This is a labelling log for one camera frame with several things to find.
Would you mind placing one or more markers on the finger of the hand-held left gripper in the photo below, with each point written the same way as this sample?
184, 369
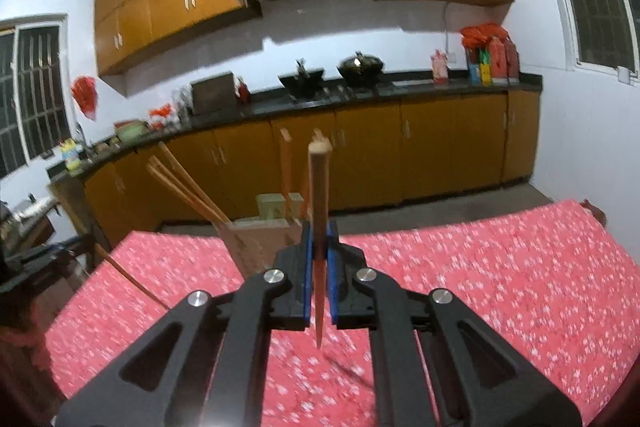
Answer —
50, 264

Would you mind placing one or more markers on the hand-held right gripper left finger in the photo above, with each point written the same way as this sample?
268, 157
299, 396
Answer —
307, 287

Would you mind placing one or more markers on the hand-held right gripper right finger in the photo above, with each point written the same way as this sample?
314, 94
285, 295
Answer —
334, 287

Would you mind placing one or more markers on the beige chopstick holder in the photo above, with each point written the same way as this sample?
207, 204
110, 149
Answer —
255, 247

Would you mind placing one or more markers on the red wooden chopstick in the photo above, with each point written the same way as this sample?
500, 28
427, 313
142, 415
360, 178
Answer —
286, 172

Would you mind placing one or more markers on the black wok with utensils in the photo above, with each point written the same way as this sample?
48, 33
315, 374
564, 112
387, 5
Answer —
301, 83

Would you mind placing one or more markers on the yellow green soap bottle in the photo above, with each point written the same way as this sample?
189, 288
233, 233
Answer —
71, 156

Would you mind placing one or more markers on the metal faucet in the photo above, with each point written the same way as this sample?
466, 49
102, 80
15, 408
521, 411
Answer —
84, 139

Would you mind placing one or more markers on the red floral tablecloth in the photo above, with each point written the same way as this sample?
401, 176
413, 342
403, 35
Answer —
475, 287

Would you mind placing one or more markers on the green pot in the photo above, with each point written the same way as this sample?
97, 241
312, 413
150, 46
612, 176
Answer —
131, 131

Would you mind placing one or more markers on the barred window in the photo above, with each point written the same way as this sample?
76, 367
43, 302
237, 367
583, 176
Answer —
35, 97

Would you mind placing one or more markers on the red hanging mesh bag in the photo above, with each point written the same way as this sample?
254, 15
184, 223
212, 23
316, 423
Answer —
85, 97

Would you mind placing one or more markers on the wooden lower cabinets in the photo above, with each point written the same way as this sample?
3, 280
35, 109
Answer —
440, 147

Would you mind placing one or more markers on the small red plastic bag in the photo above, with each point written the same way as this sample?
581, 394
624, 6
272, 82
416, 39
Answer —
161, 116

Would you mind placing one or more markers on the small red bottle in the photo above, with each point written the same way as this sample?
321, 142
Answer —
243, 91

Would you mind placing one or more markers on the glass jars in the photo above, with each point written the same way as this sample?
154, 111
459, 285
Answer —
182, 103

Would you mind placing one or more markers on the brown box appliance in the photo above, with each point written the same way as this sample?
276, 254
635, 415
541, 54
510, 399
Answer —
212, 94

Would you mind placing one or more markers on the black wok with lid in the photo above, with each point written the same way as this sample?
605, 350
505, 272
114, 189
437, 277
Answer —
360, 68

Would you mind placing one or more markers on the black kitchen countertop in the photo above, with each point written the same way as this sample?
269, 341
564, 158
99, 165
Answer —
450, 87

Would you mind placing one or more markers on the pink packet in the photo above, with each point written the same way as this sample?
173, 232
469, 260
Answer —
440, 67

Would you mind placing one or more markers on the yellow green box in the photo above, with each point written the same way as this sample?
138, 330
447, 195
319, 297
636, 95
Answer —
480, 69

